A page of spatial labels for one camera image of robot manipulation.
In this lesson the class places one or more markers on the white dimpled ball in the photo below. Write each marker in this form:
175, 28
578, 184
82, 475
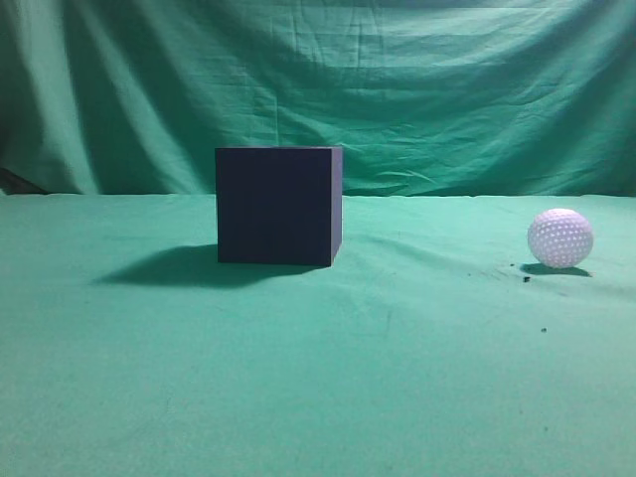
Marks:
560, 238

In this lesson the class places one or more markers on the dark purple foam cube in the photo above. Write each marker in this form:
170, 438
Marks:
279, 205

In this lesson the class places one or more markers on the green cloth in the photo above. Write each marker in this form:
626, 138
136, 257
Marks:
435, 345

